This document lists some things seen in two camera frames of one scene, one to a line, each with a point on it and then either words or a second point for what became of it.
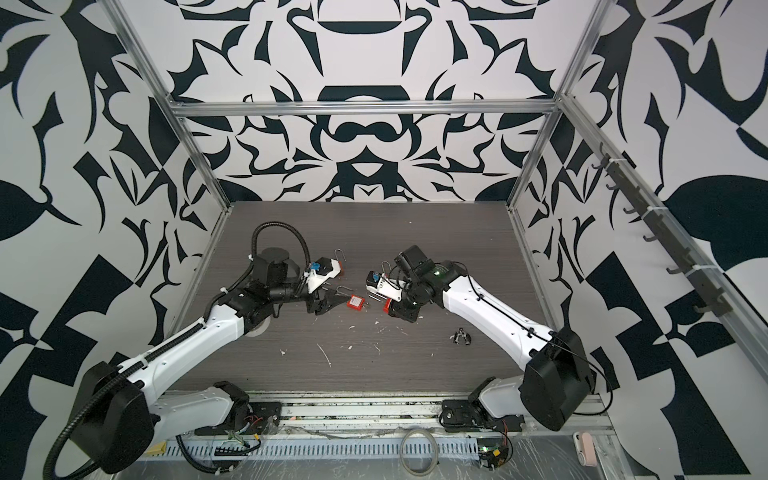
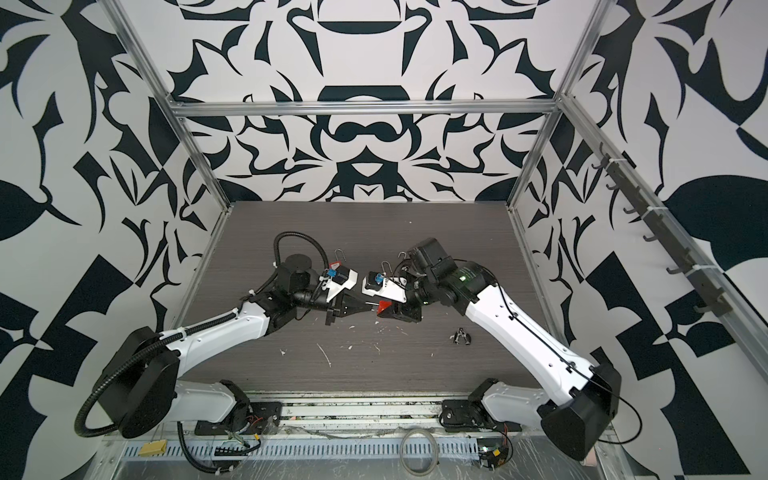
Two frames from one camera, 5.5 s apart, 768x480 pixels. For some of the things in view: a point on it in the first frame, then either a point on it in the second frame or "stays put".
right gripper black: [397, 308] stays put
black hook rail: [663, 232] stays put
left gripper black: [322, 305] → [339, 307]
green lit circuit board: [492, 451] stays put
